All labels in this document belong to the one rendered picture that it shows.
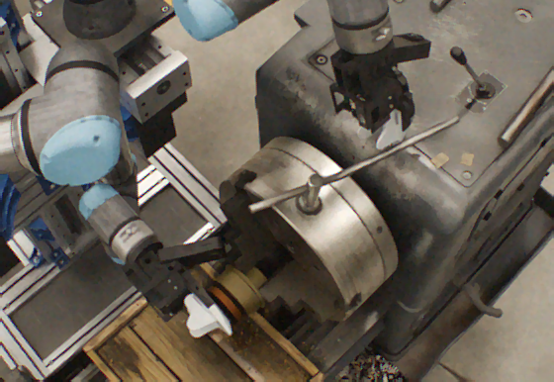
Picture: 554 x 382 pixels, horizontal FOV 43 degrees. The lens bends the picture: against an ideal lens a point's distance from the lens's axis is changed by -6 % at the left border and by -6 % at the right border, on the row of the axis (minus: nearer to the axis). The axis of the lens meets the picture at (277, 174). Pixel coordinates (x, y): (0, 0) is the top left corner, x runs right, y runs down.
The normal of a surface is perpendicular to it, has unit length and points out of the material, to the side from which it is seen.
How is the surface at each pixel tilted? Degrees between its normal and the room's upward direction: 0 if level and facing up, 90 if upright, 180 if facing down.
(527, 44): 0
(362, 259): 53
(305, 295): 8
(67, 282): 0
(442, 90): 0
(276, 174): 19
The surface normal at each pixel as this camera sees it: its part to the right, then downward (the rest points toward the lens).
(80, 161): 0.26, 0.83
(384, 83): -0.23, -0.66
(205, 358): -0.02, -0.49
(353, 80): 0.66, 0.44
